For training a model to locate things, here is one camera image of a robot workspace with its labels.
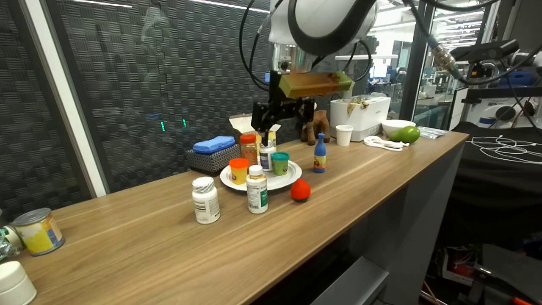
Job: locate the spice bottle with orange lid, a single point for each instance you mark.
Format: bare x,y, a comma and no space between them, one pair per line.
250,149

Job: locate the grey perforated box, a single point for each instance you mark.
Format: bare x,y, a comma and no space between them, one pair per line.
212,161

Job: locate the white paper plate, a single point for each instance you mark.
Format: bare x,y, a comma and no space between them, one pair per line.
282,182

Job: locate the blue toy bowling pin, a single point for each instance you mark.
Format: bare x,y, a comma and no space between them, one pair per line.
321,154

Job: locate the white jar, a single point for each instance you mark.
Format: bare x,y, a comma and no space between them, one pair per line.
14,285

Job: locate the white frame strip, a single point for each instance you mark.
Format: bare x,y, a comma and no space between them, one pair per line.
62,95

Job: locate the red ball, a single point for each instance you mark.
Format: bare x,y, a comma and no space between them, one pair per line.
300,190

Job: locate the open yellow cardboard box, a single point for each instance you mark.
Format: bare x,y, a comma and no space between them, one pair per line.
239,122

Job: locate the black vertical post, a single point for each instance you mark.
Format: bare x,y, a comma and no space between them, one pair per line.
417,78

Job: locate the white paper cup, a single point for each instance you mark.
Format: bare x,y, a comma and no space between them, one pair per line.
344,136

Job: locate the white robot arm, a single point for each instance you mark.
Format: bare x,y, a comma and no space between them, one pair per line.
322,22

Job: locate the green fruit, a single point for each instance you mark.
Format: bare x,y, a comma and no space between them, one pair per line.
407,134

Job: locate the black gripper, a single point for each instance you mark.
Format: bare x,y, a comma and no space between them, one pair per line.
289,105

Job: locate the white equipment box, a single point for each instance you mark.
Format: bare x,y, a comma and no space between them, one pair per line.
497,112

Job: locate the blue sponge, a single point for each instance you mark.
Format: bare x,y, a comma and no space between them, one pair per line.
214,144

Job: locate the white bowl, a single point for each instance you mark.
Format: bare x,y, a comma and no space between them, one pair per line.
395,126

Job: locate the white grey appliance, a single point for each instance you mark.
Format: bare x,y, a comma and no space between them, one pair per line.
366,119

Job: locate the large white pill bottle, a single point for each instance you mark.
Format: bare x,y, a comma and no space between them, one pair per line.
206,204

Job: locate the small white-capped pill bottle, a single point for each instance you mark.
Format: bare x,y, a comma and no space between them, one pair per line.
267,160

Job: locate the brown moose plush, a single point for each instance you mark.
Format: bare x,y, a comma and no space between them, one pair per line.
321,127

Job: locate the white pill bottle green label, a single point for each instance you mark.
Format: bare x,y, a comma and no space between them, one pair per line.
258,195

